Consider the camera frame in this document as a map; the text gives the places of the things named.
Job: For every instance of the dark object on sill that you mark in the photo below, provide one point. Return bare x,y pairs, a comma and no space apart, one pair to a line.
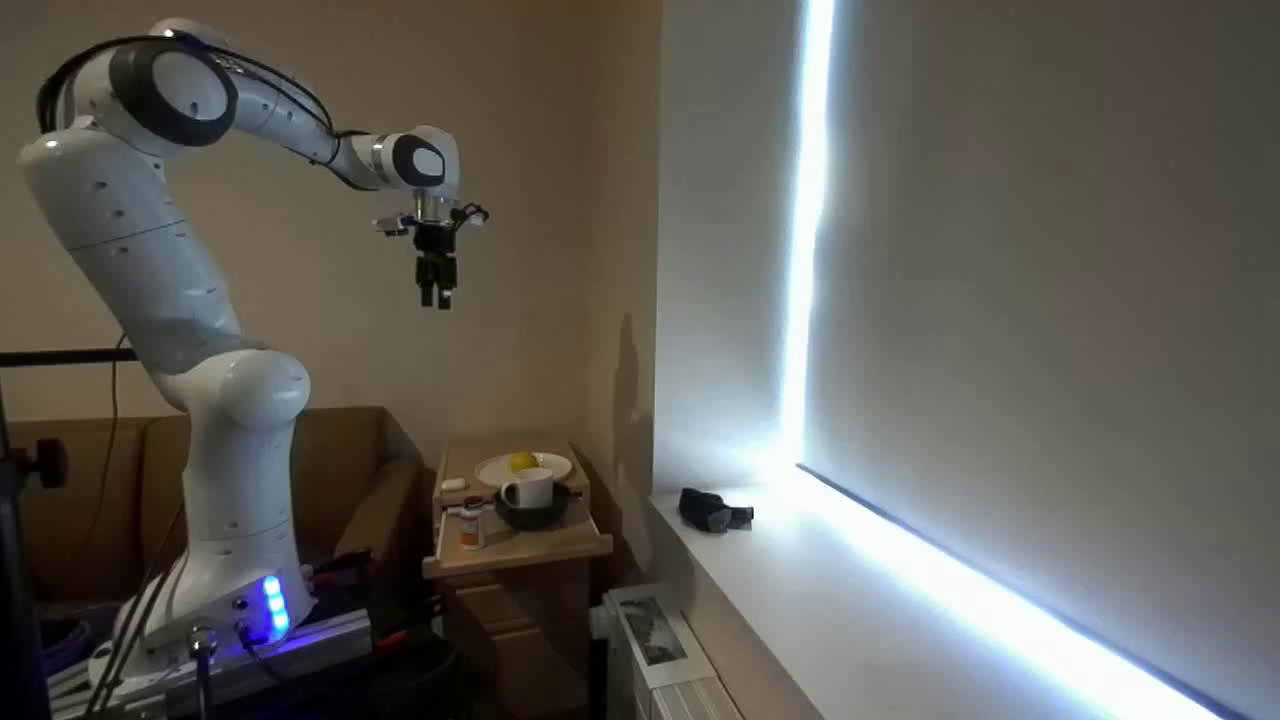
715,513

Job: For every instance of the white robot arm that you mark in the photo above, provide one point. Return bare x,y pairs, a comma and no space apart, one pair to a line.
110,125

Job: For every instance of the white window blind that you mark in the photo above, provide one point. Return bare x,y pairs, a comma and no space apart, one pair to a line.
1047,318

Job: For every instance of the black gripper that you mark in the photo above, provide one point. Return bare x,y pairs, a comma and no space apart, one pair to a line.
435,228

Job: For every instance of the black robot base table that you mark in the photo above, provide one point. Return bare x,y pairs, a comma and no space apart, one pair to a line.
240,641

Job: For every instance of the white radiator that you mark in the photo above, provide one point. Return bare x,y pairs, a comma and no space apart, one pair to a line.
657,667

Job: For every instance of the wooden side table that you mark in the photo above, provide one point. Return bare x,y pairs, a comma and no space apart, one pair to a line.
518,604

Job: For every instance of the yellow lemon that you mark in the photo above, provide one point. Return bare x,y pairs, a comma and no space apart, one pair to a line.
521,462

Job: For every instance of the orange pill bottle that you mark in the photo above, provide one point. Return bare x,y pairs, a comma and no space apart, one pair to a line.
469,529

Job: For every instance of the black bowl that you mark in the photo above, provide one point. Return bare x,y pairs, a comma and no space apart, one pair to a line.
534,518

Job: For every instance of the white plate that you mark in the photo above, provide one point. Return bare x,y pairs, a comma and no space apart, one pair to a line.
498,470

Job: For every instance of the white window sill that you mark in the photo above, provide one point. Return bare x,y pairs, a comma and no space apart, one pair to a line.
872,622

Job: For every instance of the white mug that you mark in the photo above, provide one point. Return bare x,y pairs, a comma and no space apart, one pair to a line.
534,491

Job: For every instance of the brown armchair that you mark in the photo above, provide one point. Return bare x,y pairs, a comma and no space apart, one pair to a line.
357,484

